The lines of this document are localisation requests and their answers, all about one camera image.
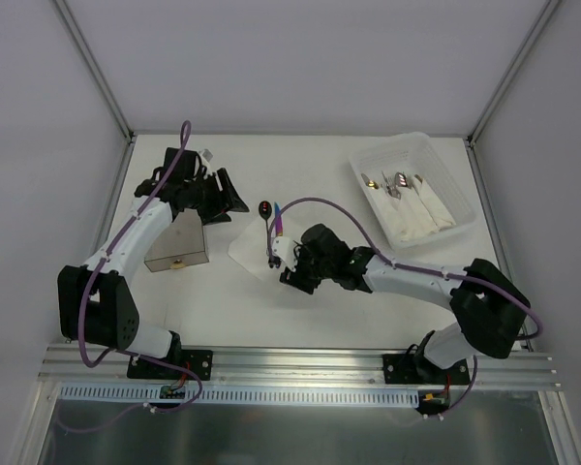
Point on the left green circuit board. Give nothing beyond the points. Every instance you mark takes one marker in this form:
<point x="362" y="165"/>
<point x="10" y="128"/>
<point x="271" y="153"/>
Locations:
<point x="172" y="390"/>

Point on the silver spoon in basket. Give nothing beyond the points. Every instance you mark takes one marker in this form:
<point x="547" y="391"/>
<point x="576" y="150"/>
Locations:
<point x="401" y="181"/>

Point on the right aluminium frame post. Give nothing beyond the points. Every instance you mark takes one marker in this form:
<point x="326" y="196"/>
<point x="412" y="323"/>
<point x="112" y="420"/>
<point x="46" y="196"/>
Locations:
<point x="513" y="69"/>

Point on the black metal spoon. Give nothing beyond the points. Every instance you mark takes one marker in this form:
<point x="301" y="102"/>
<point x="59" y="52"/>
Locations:
<point x="265" y="212"/>

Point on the green circuit board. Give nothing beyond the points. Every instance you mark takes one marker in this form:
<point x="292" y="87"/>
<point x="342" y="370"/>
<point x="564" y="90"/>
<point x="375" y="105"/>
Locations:
<point x="439" y="398"/>
<point x="172" y="390"/>

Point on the aluminium front rail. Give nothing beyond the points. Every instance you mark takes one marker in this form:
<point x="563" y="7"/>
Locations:
<point x="318" y="368"/>

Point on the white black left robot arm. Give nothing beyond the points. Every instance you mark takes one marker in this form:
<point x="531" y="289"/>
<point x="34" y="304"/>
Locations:
<point x="95" y="302"/>

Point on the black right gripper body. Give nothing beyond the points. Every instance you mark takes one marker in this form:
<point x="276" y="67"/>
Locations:
<point x="300" y="273"/>

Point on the white slotted cable duct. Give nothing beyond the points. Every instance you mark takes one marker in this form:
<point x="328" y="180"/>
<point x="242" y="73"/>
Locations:
<point x="284" y="396"/>

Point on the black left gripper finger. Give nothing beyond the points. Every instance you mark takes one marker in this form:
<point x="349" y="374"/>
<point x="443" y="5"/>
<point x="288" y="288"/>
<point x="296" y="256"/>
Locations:
<point x="210" y="215"/>
<point x="230" y="198"/>

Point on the rolled napkin in basket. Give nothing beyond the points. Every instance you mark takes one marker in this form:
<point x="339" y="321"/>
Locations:
<point x="433" y="204"/>

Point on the white perforated plastic basket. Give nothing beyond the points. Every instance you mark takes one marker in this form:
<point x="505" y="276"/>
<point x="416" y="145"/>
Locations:
<point x="414" y="153"/>

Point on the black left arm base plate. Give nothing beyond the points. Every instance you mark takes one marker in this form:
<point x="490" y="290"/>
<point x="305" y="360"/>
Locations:
<point x="198" y="361"/>

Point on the right green circuit board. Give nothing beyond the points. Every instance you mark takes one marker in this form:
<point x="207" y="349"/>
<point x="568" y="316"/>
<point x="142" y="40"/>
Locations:
<point x="439" y="398"/>

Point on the left aluminium frame post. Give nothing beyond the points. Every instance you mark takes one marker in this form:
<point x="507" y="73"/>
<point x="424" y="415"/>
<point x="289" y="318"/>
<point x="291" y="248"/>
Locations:
<point x="90" y="62"/>

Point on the clear acrylic tray box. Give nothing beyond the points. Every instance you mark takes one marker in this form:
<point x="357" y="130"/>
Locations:
<point x="183" y="240"/>

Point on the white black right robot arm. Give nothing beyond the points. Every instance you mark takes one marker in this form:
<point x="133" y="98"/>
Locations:
<point x="489" y="311"/>

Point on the silver fork in basket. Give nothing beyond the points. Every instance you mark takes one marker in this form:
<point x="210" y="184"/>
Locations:
<point x="390" y="186"/>

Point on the white paper napkin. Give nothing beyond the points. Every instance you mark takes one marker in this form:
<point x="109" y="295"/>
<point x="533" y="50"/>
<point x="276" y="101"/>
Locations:
<point x="249" y="251"/>

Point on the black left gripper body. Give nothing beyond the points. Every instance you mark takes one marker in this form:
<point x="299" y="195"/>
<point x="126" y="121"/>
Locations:
<point x="218" y="195"/>

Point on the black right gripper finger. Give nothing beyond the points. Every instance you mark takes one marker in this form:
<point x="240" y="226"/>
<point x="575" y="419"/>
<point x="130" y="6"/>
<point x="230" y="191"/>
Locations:
<point x="298" y="255"/>
<point x="299" y="281"/>

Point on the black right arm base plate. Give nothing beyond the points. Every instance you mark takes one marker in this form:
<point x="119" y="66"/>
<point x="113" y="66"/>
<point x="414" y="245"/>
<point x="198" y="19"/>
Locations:
<point x="402" y="369"/>

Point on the iridescent rainbow steak knife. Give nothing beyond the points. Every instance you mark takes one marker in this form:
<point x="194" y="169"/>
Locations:
<point x="277" y="227"/>

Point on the aluminium frame post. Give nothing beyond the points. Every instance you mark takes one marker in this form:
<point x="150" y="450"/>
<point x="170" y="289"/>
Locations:
<point x="90" y="62"/>
<point x="513" y="69"/>

